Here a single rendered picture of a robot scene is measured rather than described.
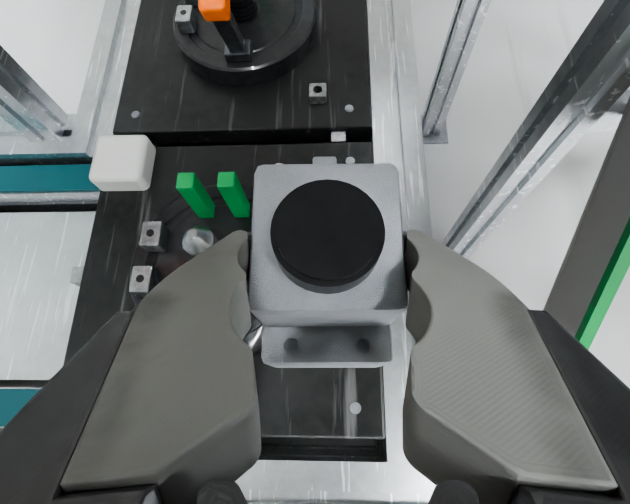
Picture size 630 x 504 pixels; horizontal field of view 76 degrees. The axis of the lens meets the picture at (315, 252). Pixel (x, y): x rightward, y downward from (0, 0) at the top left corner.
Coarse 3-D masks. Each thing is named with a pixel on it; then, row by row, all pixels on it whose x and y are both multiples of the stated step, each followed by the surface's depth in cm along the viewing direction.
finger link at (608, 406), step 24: (528, 312) 9; (552, 336) 8; (576, 360) 7; (576, 384) 7; (600, 384) 7; (624, 384) 7; (600, 408) 6; (624, 408) 6; (600, 432) 6; (624, 432) 6; (624, 456) 6; (624, 480) 5
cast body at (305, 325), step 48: (288, 192) 12; (336, 192) 11; (384, 192) 12; (288, 240) 10; (336, 240) 10; (384, 240) 10; (288, 288) 11; (336, 288) 10; (384, 288) 11; (288, 336) 14; (336, 336) 13; (384, 336) 13
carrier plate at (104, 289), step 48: (288, 144) 36; (336, 144) 36; (144, 192) 35; (96, 240) 34; (96, 288) 32; (288, 384) 29; (336, 384) 29; (288, 432) 28; (336, 432) 28; (384, 432) 28
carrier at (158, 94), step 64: (192, 0) 39; (256, 0) 38; (320, 0) 42; (128, 64) 40; (192, 64) 39; (256, 64) 37; (320, 64) 39; (128, 128) 38; (192, 128) 37; (256, 128) 37; (320, 128) 36
